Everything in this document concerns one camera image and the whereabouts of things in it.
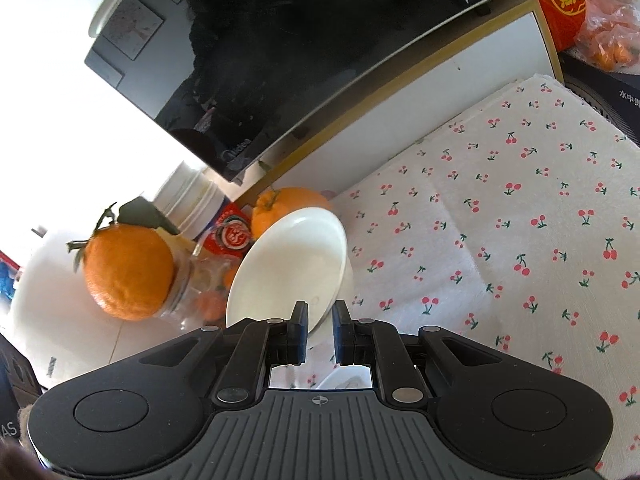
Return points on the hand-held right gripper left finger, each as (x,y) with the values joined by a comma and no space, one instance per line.
(299,340)

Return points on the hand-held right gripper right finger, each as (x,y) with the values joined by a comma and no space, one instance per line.
(342,340)

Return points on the large white bowl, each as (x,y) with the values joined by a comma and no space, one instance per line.
(290,265)

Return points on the white fleecy cuff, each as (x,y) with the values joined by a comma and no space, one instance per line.
(26,416)

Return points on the cream air fryer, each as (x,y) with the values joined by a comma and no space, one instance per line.
(65,330)

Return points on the clear jar of fruits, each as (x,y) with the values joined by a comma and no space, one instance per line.
(200,290)

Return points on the red label packet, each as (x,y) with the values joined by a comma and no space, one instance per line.
(231,232)

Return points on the orange with stem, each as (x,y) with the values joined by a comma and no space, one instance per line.
(272,210)

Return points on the large orange with leaves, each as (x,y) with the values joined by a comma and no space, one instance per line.
(127,272)

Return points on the stack of white containers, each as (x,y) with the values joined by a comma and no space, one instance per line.
(192,200)

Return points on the cherry print tablecloth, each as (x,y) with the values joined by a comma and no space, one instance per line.
(500,220)

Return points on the black microwave oven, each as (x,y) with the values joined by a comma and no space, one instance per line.
(280,55)

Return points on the black printed box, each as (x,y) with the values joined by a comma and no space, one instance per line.
(607,100)

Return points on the red printed bag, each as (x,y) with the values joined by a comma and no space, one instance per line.
(562,0)

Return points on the clear bag of oranges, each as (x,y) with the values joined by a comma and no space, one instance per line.
(612,30)

